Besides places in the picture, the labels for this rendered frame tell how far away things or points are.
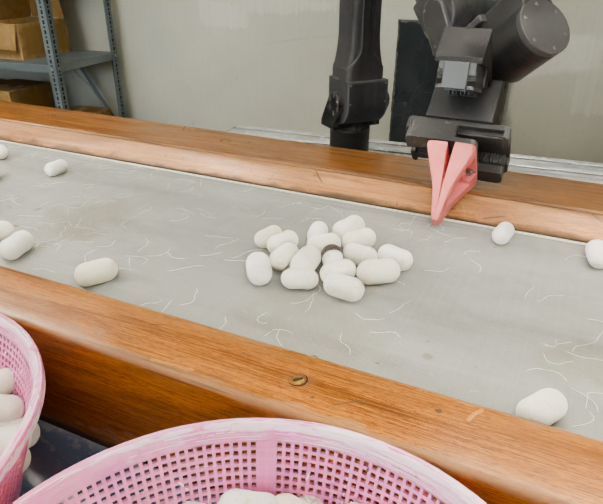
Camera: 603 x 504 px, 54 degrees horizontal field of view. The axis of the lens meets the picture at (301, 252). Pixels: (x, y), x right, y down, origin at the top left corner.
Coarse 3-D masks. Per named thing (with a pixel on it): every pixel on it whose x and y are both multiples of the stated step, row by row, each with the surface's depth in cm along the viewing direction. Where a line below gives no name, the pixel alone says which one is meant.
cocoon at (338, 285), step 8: (336, 272) 48; (328, 280) 47; (336, 280) 47; (344, 280) 47; (352, 280) 46; (360, 280) 47; (328, 288) 47; (336, 288) 47; (344, 288) 46; (352, 288) 46; (360, 288) 46; (336, 296) 47; (344, 296) 47; (352, 296) 46; (360, 296) 46
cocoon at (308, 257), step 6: (306, 246) 51; (312, 246) 51; (300, 252) 50; (306, 252) 50; (312, 252) 51; (318, 252) 51; (294, 258) 50; (300, 258) 50; (306, 258) 50; (312, 258) 50; (318, 258) 51; (294, 264) 50; (300, 264) 49; (306, 264) 50; (312, 264) 50; (318, 264) 51
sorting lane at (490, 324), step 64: (0, 192) 69; (64, 192) 69; (128, 192) 69; (192, 192) 69; (256, 192) 69; (0, 256) 54; (64, 256) 54; (128, 256) 54; (192, 256) 54; (448, 256) 54; (512, 256) 54; (576, 256) 54; (192, 320) 45; (256, 320) 45; (320, 320) 45; (384, 320) 45; (448, 320) 45; (512, 320) 45; (576, 320) 45; (448, 384) 38; (512, 384) 38; (576, 384) 38
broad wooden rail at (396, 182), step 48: (48, 144) 84; (96, 144) 81; (144, 144) 78; (192, 144) 77; (240, 144) 77; (288, 144) 77; (336, 192) 67; (384, 192) 65; (480, 192) 62; (528, 192) 62; (576, 192) 62; (576, 240) 57
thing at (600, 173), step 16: (240, 128) 120; (256, 128) 119; (320, 144) 110; (384, 144) 111; (400, 144) 110; (512, 160) 101; (528, 160) 101; (544, 160) 101; (560, 160) 101; (560, 176) 94; (576, 176) 94; (592, 176) 94
